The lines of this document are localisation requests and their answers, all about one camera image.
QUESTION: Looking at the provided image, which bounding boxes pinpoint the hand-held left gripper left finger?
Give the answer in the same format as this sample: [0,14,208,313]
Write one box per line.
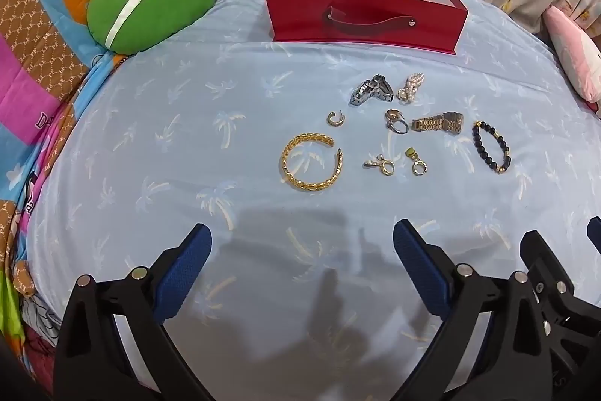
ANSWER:
[54,223,214,401]

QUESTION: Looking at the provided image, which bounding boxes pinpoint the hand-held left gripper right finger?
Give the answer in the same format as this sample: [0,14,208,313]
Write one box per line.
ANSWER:
[393,220,578,401]

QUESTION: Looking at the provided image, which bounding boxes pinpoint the black bead bracelet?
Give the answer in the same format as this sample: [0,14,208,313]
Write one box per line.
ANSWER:
[472,120,512,175]

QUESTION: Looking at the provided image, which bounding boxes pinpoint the gold twisted bangle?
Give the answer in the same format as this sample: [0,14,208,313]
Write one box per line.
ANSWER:
[282,133,343,190]

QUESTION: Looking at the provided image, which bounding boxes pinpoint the silver wristwatch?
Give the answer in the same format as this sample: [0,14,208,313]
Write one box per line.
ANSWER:
[350,73,394,106]

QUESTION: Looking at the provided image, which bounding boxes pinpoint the red cardboard box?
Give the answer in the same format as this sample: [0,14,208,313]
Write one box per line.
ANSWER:
[265,0,469,55]

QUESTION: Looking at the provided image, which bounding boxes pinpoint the green stone gold earring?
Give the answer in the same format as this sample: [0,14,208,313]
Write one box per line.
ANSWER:
[406,147,428,175]

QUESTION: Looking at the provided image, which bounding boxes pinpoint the gold hoop earring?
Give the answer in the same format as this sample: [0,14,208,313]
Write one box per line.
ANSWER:
[364,154,395,176]

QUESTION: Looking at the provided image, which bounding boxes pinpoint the light blue palm-print sheet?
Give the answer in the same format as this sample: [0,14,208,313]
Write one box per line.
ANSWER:
[14,0,601,401]

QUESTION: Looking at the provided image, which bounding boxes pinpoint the pink pillow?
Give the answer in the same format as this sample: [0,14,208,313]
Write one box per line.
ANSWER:
[542,4,601,103]

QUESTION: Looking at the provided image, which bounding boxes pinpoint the pearl brooch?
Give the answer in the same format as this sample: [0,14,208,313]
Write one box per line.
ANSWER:
[397,73,423,103]

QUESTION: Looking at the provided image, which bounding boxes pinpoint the colourful cartoon blanket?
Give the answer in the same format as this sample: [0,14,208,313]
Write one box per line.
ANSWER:
[0,0,156,383]

